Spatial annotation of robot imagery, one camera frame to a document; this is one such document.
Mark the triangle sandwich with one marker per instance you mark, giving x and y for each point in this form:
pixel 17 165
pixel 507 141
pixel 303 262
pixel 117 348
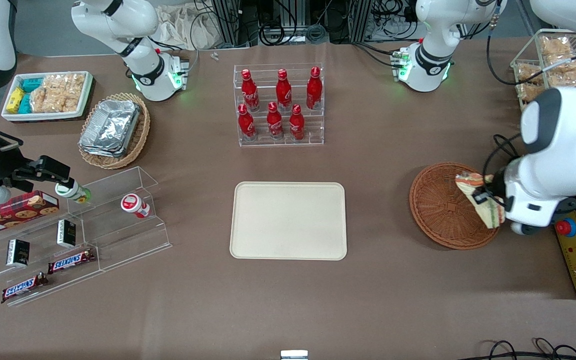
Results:
pixel 493 217

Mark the white rectangular snack tray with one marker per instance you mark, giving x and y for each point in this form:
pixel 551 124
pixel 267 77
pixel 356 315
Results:
pixel 43 116

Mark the aluminium frame post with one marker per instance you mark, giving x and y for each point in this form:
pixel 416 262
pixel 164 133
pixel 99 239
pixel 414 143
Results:
pixel 360 20
pixel 224 20

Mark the stacked aluminium foil trays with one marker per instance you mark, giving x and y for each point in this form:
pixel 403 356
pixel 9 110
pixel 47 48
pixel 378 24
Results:
pixel 110 127

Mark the beige plastic tray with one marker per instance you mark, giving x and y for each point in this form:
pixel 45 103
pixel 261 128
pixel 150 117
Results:
pixel 278 225

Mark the clear bag fried snacks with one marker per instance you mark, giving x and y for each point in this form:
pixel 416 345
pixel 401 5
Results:
pixel 555 45
pixel 529 73
pixel 529 91
pixel 568 72

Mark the yellow snack packet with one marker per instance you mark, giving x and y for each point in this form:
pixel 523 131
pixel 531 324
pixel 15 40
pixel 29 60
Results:
pixel 15 100

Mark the red tartan cookie box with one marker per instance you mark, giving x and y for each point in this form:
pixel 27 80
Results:
pixel 18 210

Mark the white cloth bag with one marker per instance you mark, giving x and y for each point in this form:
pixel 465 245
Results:
pixel 183 27

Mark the red cola bottle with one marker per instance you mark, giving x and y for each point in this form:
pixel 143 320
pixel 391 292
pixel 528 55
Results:
pixel 246 124
pixel 249 92
pixel 283 91
pixel 274 122
pixel 296 124
pixel 314 89

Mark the teal snack packet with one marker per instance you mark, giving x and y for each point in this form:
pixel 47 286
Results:
pixel 25 104
pixel 32 84

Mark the red white small bottle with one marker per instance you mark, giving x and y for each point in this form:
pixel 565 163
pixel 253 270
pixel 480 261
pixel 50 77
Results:
pixel 130 202

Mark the clear acrylic bottle rack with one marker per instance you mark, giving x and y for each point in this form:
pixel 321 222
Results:
pixel 318 135

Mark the clear bag rice crackers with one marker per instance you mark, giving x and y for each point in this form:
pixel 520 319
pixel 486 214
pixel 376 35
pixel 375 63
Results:
pixel 45 100
pixel 70 85

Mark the green white small bottle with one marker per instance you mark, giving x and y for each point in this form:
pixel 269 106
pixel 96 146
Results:
pixel 72 192

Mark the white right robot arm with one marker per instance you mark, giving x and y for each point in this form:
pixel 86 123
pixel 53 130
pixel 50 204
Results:
pixel 143 65

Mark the round brown wicker basket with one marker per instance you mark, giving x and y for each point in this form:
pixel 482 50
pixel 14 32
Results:
pixel 433 210

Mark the snickers chocolate bar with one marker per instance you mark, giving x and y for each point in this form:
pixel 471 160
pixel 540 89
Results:
pixel 70 261
pixel 23 287

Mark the small black box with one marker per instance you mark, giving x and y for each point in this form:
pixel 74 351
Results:
pixel 66 233
pixel 18 252

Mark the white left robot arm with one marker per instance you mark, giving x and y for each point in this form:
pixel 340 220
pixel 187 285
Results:
pixel 558 145

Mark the oval tan wicker basket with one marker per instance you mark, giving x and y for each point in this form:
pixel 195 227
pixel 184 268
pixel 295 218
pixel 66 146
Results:
pixel 140 136

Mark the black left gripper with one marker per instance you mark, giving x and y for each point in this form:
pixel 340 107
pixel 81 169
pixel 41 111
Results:
pixel 496 184

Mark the clear acrylic stepped shelf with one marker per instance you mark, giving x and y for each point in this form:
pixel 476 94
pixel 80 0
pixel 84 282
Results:
pixel 118 235

